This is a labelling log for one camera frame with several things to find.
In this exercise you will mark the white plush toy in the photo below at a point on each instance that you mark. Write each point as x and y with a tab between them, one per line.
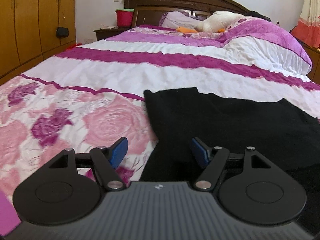
218	20

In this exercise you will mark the orange plush toy part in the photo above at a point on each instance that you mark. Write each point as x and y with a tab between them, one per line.
185	30

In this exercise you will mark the wooden wardrobe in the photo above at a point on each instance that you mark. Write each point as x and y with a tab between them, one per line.
28	33

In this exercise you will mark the lilac ruffled pillow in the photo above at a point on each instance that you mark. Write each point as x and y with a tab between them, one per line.
175	19

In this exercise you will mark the black garment behind pillows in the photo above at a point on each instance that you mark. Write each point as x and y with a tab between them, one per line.
257	15

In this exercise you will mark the dark wooden headboard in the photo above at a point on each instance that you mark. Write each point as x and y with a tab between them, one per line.
150	11

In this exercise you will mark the wooden side cabinet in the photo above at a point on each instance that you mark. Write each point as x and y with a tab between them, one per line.
310	57

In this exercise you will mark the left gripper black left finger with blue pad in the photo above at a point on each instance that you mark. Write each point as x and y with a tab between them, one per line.
70	185

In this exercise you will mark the white and coral curtain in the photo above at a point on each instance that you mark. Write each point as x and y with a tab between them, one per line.
307	29

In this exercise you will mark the red plastic bucket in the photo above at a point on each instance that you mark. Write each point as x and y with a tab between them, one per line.
124	17

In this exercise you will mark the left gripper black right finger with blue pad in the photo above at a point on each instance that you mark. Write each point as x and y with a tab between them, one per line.
248	185

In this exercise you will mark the dark wooden nightstand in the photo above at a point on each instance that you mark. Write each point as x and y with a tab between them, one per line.
102	34

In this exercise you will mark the pink purple floral bedspread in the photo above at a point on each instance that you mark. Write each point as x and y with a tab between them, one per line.
93	94

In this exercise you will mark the small black bag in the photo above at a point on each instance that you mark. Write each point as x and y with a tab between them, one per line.
62	32

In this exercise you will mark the black knit cardigan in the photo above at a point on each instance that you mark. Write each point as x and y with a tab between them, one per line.
282	132

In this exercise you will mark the folded purple white quilt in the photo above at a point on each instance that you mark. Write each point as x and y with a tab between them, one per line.
253	41

